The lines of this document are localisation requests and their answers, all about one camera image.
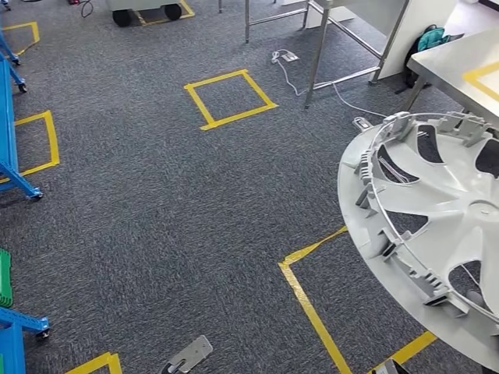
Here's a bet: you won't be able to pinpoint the grey plastic wheel hubcap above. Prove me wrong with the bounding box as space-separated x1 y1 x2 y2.
337 111 499 372

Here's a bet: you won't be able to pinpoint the steel workbench table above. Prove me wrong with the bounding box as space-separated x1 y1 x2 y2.
402 28 499 128

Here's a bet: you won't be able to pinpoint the blue metal shelf rack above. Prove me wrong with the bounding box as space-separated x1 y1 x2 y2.
0 28 44 201
0 307 51 374

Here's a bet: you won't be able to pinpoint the yellow floor tape square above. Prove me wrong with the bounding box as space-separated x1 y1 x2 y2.
278 226 439 374
0 109 61 184
183 68 279 132
134 0 196 26
2 21 41 57

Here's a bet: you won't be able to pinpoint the white cart black wheels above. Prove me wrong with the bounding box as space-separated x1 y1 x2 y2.
107 0 184 28

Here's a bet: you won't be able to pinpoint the teal and black backpack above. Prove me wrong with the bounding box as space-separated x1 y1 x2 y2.
403 24 465 90

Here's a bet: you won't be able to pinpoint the white cable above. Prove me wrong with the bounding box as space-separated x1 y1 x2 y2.
271 48 387 118

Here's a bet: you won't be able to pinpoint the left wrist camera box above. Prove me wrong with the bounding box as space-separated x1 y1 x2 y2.
162 335 214 374

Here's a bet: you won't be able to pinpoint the white desk steel frame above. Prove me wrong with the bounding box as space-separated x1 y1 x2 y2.
244 0 459 111

